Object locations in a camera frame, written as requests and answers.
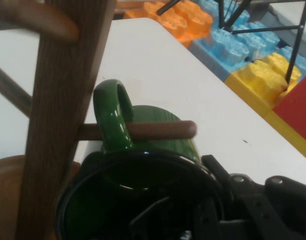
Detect brown wooden mug tree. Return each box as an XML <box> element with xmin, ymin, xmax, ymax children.
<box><xmin>0</xmin><ymin>0</ymin><xmax>198</xmax><ymax>240</ymax></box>

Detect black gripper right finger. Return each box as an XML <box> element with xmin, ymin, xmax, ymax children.
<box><xmin>201</xmin><ymin>154</ymin><xmax>306</xmax><ymax>240</ymax></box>

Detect large red foam block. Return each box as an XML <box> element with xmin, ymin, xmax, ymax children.
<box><xmin>271</xmin><ymin>69</ymin><xmax>306</xmax><ymax>148</ymax></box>

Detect colourful foam floor mats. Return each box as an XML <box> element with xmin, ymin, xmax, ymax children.
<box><xmin>192</xmin><ymin>0</ymin><xmax>306</xmax><ymax>83</ymax></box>

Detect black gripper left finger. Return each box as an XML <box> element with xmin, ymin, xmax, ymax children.
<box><xmin>192</xmin><ymin>196</ymin><xmax>227</xmax><ymax>240</ymax></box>

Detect green enamel mug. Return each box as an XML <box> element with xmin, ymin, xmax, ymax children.
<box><xmin>55</xmin><ymin>78</ymin><xmax>227</xmax><ymax>240</ymax></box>

